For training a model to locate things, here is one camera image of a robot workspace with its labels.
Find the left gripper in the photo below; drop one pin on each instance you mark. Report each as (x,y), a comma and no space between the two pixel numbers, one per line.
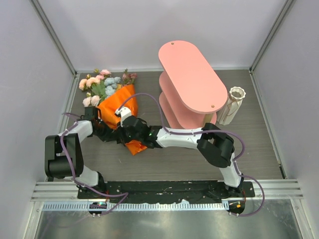
(109,136)

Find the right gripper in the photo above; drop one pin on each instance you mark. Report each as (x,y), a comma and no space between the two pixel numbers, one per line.
(125,139)

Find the orange flower bouquet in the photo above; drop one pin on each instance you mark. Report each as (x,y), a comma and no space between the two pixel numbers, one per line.
(108,93)

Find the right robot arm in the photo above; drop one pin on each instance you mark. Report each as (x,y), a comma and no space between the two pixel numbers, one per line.
(215,145)

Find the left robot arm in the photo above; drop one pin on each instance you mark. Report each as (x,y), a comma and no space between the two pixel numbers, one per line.
(63,157)

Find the white ribbed ceramic vase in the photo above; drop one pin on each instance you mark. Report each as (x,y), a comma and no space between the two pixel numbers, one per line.
(234,101)

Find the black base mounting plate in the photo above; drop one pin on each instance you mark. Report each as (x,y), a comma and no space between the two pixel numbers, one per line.
(168,192)

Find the pink three-tier shelf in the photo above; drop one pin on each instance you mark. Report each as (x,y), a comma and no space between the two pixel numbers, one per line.
(191,91)

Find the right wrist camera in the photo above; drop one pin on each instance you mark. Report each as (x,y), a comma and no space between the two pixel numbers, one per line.
(123,113)

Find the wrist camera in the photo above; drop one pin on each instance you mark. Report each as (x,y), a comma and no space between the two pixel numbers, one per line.
(91,113)
(123,113)

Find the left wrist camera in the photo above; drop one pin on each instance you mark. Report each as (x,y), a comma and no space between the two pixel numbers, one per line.
(91,113)

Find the white slotted cable duct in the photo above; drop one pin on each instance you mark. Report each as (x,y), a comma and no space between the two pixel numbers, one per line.
(100,206)

